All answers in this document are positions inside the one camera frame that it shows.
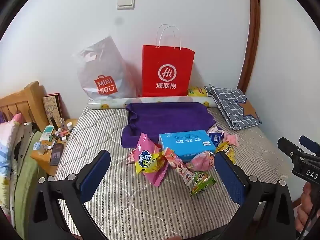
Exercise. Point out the black smartphone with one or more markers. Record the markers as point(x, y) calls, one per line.
point(57, 155)

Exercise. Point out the blue checked cloth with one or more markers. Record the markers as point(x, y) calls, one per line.
point(230, 105)

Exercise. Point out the grey striped mattress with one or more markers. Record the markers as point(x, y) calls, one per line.
point(112, 205)

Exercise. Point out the wooden headboard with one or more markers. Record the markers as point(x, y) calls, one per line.
point(27, 97)

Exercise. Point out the floral pillow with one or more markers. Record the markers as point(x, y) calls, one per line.
point(7, 155)

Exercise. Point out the brown wooden door frame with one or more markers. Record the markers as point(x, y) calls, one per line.
point(253, 17)

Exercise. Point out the pink and yellow snack packet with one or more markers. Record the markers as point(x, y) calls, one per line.
point(147, 162)

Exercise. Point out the yellow snack bag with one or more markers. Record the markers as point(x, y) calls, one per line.
point(197, 91)

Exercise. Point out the small yellow snack packet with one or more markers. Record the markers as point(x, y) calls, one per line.
point(226, 150)

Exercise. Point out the pink wafer packet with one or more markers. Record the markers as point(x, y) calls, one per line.
point(231, 138)

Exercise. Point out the person's right hand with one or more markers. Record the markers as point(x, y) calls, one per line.
point(308, 202)

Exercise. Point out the blue and white small container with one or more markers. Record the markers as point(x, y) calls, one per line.
point(38, 145)

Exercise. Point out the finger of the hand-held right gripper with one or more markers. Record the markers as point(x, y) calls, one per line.
point(291, 150)
point(310, 145)

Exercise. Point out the white plastic shopping bag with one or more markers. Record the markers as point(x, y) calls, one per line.
point(105, 67)

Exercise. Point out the clear small bottle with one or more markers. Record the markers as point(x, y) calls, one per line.
point(62, 124)

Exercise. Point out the white light switch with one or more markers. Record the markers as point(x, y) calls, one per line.
point(125, 2)

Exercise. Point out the red paper bag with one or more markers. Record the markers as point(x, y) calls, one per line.
point(167, 65)

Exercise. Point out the blue tissue pack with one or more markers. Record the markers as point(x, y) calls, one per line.
point(185, 141)

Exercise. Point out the patterned book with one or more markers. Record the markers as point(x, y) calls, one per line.
point(51, 107)

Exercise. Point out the green blanket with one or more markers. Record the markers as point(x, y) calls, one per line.
point(25, 192)

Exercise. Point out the pink panda snack packet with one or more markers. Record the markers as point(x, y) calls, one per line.
point(201, 161)

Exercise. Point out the green snack packet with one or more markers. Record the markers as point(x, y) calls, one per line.
point(202, 182)

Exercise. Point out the white small jar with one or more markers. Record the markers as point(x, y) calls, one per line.
point(69, 126)

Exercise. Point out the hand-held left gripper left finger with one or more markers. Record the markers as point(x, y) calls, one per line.
point(96, 170)

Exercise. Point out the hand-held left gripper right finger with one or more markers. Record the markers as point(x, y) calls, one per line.
point(228, 177)

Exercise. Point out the wooden nightstand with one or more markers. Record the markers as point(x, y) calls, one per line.
point(43, 158)

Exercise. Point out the printed paper roll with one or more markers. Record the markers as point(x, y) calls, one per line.
point(110, 104)

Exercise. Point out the small blue snack packet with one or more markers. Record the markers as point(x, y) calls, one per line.
point(215, 138)

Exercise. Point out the long pink strawberry packet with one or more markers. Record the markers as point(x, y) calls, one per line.
point(178, 167)

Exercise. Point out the purple towel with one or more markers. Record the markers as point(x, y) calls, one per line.
point(165, 120)

